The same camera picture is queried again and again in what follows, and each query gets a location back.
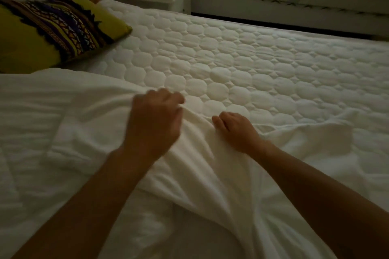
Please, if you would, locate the person's right hand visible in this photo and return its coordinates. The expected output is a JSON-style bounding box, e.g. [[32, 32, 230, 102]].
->
[[212, 111, 268, 157]]

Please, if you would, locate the person's left hand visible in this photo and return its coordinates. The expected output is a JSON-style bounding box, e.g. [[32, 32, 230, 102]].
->
[[121, 88, 185, 161]]

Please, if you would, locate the white bed sheet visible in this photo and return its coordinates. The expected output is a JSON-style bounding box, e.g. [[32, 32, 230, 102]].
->
[[0, 68, 362, 259]]

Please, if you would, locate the person's right forearm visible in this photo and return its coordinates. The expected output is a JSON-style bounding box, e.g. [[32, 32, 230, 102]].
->
[[252, 142, 389, 259]]

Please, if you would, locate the person's left forearm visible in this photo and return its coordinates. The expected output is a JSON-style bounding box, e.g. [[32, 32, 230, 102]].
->
[[12, 146, 158, 259]]

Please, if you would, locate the white quilted mattress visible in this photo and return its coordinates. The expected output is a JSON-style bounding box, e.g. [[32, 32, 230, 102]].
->
[[65, 0, 389, 211]]

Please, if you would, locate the yellow patterned pillow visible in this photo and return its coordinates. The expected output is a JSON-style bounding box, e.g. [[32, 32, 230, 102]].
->
[[0, 0, 133, 74]]

